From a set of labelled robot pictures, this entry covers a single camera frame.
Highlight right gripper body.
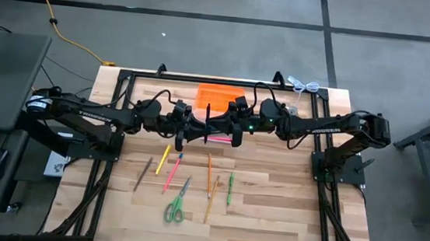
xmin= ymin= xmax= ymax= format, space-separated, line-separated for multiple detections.
xmin=224 ymin=101 xmax=262 ymax=150

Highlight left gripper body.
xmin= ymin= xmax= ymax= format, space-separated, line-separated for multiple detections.
xmin=163 ymin=103 xmax=193 ymax=152

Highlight pink highlighter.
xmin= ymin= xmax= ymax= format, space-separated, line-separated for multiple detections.
xmin=208 ymin=135 xmax=234 ymax=144

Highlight black pen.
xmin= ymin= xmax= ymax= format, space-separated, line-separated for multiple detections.
xmin=202 ymin=103 xmax=212 ymax=145

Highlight pink pencil with blue cap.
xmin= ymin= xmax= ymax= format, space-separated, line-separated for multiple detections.
xmin=161 ymin=151 xmax=184 ymax=196

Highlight green-handled scissors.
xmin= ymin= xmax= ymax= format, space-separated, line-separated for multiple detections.
xmin=162 ymin=173 xmax=193 ymax=225

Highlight clear plastic supply box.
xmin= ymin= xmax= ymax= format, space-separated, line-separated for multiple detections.
xmin=189 ymin=107 xmax=240 ymax=145

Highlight orange plastic box lid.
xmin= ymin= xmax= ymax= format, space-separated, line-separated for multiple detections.
xmin=194 ymin=82 xmax=246 ymax=114

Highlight white printed box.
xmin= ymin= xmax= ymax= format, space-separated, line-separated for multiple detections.
xmin=42 ymin=150 xmax=72 ymax=179

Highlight yellow highlighter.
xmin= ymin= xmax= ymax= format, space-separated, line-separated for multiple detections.
xmin=154 ymin=143 xmax=172 ymax=177

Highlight orange pencil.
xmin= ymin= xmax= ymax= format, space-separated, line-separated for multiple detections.
xmin=204 ymin=152 xmax=216 ymax=200

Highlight grey pencil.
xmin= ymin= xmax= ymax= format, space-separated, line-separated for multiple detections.
xmin=132 ymin=155 xmax=154 ymax=194

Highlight green pen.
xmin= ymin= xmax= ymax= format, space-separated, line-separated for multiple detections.
xmin=225 ymin=171 xmax=236 ymax=207

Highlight yellow wooden pencil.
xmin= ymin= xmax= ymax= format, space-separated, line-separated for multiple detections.
xmin=202 ymin=173 xmax=221 ymax=226

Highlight desk caster wheel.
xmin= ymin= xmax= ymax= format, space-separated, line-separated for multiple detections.
xmin=6 ymin=200 xmax=23 ymax=215

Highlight black computer desk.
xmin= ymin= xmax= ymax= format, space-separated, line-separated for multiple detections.
xmin=0 ymin=30 xmax=54 ymax=231

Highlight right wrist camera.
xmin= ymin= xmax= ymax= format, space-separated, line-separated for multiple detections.
xmin=232 ymin=95 xmax=250 ymax=115

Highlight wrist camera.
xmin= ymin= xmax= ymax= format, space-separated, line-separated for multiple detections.
xmin=232 ymin=95 xmax=250 ymax=115
xmin=170 ymin=98 xmax=189 ymax=121

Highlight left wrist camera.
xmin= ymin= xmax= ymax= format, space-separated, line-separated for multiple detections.
xmin=170 ymin=98 xmax=189 ymax=121

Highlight black aluminium table frame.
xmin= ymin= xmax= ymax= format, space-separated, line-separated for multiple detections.
xmin=42 ymin=51 xmax=390 ymax=241

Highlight white cable bundle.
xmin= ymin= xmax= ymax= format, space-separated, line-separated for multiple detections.
xmin=284 ymin=75 xmax=321 ymax=110

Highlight long yellow extension cable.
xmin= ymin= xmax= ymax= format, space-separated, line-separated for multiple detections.
xmin=13 ymin=0 xmax=123 ymax=68

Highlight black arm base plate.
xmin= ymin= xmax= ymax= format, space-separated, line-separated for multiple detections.
xmin=65 ymin=128 xmax=126 ymax=164
xmin=309 ymin=150 xmax=369 ymax=187

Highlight black clamp handle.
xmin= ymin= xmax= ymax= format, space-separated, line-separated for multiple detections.
xmin=353 ymin=155 xmax=376 ymax=175

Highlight black floor cable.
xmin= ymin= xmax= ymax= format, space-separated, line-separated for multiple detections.
xmin=37 ymin=54 xmax=97 ymax=99

